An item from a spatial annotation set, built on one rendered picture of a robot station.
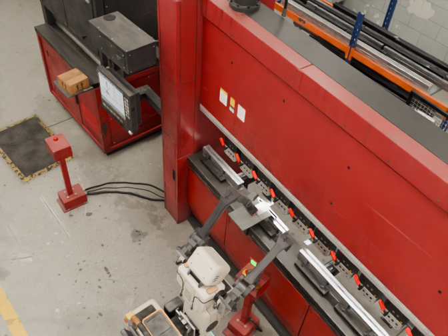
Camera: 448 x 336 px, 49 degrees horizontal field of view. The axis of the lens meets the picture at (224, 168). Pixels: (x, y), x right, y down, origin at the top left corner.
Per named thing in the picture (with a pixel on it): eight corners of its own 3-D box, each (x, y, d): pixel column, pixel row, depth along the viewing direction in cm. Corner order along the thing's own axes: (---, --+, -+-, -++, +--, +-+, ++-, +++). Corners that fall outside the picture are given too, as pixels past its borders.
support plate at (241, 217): (227, 214, 358) (227, 213, 357) (256, 199, 369) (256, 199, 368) (242, 231, 348) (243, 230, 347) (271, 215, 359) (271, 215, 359)
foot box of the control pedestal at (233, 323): (221, 332, 399) (222, 325, 390) (241, 311, 412) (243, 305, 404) (240, 348, 390) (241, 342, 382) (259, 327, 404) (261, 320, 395)
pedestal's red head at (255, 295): (234, 284, 355) (236, 271, 342) (248, 270, 364) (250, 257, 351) (255, 301, 347) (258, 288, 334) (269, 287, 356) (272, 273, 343)
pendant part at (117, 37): (101, 111, 411) (87, 19, 350) (126, 100, 423) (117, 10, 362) (135, 145, 386) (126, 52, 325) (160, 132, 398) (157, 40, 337)
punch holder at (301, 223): (291, 221, 333) (295, 205, 322) (300, 216, 337) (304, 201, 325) (305, 236, 325) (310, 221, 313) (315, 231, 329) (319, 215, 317)
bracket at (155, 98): (123, 99, 418) (122, 93, 413) (147, 90, 428) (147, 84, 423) (145, 126, 396) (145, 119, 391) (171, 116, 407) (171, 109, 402)
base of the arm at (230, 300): (217, 296, 287) (230, 311, 281) (226, 286, 287) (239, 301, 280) (223, 297, 294) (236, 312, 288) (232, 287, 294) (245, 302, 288)
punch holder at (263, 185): (255, 184, 355) (257, 168, 343) (264, 179, 359) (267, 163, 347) (268, 197, 347) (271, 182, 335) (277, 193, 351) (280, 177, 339)
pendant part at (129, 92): (101, 104, 396) (96, 67, 370) (114, 99, 402) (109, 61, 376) (132, 134, 374) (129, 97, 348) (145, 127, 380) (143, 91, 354)
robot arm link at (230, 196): (221, 189, 291) (233, 200, 288) (233, 184, 303) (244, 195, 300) (187, 240, 311) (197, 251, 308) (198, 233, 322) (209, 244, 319)
